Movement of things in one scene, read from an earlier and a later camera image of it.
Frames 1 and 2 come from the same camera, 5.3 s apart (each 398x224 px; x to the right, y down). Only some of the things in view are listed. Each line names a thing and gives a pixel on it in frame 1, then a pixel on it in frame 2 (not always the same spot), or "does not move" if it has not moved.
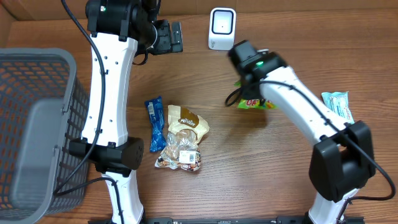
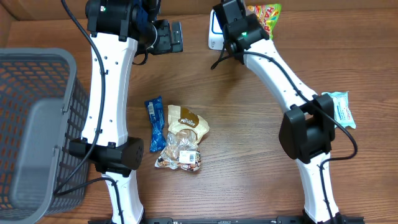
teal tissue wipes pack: x=338 y=102 does not move
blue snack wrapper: x=156 y=124 does not move
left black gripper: x=167 y=45 does not move
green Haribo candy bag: x=254 y=103 to x=268 y=15
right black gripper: x=249 y=91 to x=244 y=14
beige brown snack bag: x=185 y=128 does not move
